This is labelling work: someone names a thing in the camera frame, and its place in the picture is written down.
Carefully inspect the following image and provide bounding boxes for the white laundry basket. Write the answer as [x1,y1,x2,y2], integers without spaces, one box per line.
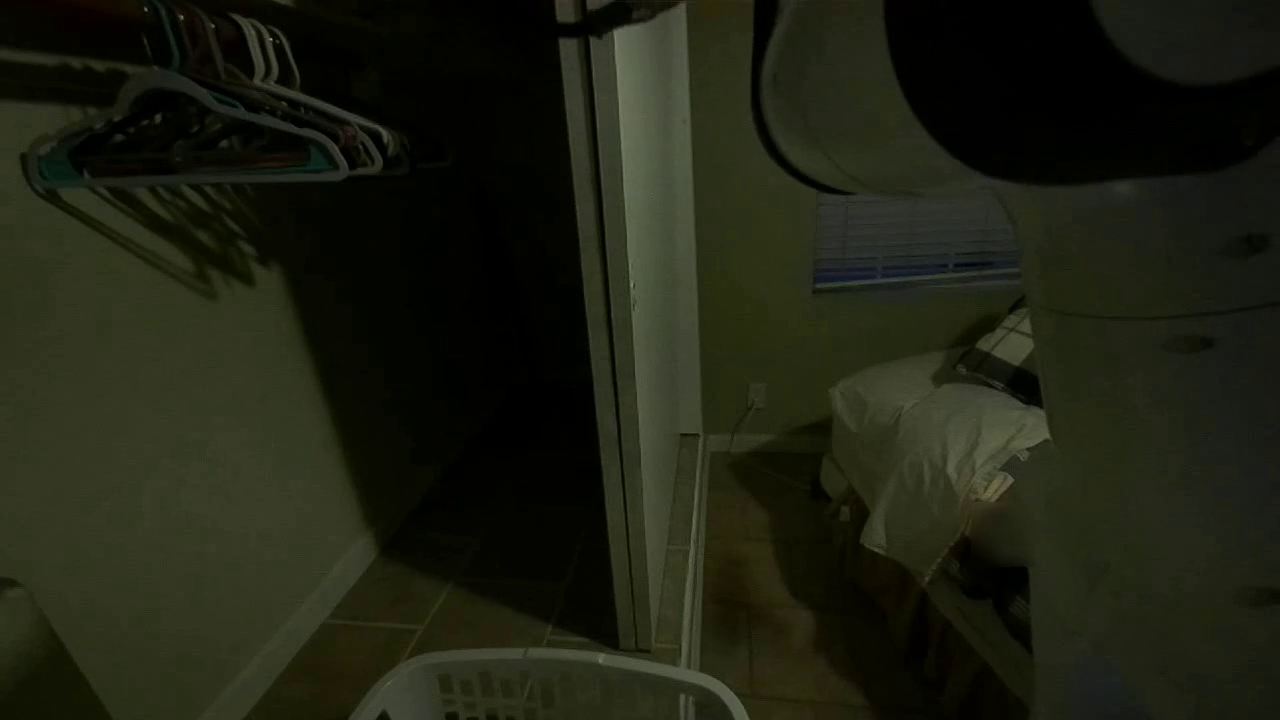
[347,646,752,720]

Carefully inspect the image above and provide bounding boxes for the white door frame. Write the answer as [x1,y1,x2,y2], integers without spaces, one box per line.
[554,0,714,671]

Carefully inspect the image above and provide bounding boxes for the teal clothes hanger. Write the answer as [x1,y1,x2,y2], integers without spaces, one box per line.
[18,121,352,204]

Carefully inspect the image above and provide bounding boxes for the white clothes hanger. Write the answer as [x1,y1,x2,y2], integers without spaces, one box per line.
[197,13,411,179]

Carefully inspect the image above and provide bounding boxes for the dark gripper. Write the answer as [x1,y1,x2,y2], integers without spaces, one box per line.
[568,0,694,41]

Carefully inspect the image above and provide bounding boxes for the plaid pillow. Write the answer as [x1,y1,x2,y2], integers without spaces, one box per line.
[928,305,1047,407]

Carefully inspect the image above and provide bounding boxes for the bed with white sheet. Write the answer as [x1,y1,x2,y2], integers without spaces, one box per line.
[814,347,1057,572]

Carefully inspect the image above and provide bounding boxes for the closet rod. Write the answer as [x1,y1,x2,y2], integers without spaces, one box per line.
[0,49,152,107]

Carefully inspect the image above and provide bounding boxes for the wooden bed frame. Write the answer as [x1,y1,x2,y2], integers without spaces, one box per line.
[832,485,1039,709]

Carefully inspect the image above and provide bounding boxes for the window blinds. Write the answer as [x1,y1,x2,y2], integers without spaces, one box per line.
[809,192,1027,297]

